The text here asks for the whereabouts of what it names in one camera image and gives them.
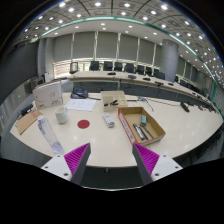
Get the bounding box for flat round red coaster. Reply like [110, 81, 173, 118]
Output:
[77, 119, 91, 130]

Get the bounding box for flat brown cardboard piece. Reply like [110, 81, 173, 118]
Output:
[14, 109, 44, 136]

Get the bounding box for white printed paper box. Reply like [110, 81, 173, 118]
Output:
[32, 80, 64, 110]

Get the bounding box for brown red-sided cardboard box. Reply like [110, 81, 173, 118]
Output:
[117, 106, 167, 147]

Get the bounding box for black marker pen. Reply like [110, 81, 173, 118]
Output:
[132, 123, 149, 141]

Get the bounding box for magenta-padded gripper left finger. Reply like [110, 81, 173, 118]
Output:
[40, 142, 92, 186]

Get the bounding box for black box device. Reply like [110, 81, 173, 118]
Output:
[19, 103, 34, 117]

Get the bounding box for white paper sheet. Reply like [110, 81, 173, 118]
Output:
[63, 98, 97, 112]

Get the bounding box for white ceramic cup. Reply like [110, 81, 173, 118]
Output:
[54, 106, 70, 125]

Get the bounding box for small white divided box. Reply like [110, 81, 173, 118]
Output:
[100, 90, 129, 112]

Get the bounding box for white remote control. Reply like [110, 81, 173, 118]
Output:
[102, 112, 116, 128]

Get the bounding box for clear plastic water bottle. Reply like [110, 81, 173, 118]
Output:
[37, 115, 64, 154]

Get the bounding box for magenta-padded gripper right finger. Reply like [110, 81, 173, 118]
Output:
[131, 143, 184, 186]

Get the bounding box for black tool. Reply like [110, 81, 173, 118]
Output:
[103, 99, 119, 108]

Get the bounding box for ceiling lights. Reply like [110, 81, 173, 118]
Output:
[19, 0, 224, 81]

